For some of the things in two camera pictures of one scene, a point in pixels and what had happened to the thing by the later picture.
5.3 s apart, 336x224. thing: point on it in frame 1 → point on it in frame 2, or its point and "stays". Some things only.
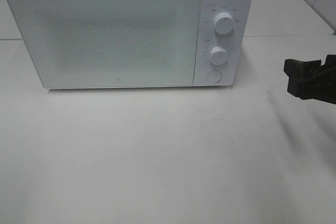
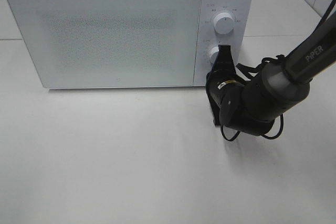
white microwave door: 111,35 stays
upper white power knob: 223,23 stays
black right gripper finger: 321,87 → 221,77
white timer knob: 218,55 stays
